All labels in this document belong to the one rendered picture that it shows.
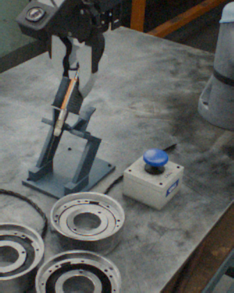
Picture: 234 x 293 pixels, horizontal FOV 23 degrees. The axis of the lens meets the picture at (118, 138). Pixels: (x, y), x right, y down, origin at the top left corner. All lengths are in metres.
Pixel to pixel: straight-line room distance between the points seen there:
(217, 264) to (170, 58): 0.51
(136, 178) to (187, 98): 0.38
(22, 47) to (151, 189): 2.36
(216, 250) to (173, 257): 0.41
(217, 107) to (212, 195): 0.24
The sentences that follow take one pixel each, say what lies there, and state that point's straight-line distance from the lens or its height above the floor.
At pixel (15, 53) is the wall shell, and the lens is 3.13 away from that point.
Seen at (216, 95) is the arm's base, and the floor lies 0.86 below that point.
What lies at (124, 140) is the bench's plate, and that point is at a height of 0.80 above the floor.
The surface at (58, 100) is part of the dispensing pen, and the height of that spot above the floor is 0.95.
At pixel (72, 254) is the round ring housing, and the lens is 0.75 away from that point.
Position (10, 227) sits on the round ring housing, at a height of 0.84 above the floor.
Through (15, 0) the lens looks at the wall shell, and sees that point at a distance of 3.03.
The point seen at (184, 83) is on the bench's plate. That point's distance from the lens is 1.27.
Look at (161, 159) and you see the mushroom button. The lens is 0.87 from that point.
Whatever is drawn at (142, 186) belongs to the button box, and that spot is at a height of 0.83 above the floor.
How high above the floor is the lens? 1.36
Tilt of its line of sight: 32 degrees down
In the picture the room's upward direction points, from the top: 4 degrees clockwise
